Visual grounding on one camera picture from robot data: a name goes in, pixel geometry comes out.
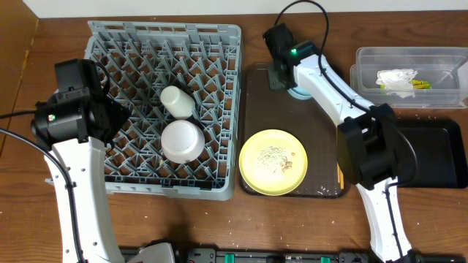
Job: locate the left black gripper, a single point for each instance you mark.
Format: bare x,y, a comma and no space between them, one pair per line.
119,115

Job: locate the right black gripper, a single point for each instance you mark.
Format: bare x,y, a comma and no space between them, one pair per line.
276,77

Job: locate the white cup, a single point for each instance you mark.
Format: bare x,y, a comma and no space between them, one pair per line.
179,104

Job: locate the white napkin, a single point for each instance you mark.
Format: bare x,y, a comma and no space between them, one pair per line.
395,75

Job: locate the yellow green snack wrapper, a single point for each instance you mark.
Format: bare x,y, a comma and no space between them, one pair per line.
420,84

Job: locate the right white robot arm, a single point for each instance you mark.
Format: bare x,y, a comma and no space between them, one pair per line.
369,143

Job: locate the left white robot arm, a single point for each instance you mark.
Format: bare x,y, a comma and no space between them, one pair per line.
77,170

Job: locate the grey dishwasher rack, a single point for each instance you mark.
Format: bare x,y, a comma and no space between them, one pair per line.
139,60

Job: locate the light blue bowl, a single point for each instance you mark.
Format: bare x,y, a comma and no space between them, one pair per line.
299,93

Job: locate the dark brown serving tray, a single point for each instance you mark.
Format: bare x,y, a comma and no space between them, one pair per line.
262,108

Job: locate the yellow plate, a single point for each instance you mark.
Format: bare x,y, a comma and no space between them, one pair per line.
273,162

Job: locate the right wooden chopstick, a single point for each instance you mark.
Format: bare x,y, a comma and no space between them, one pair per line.
340,177

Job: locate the black tray bin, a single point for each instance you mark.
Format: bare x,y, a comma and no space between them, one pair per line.
433,155

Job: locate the clear plastic bin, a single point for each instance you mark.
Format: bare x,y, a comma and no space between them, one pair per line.
443,68

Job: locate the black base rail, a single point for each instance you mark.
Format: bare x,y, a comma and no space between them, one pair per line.
189,253

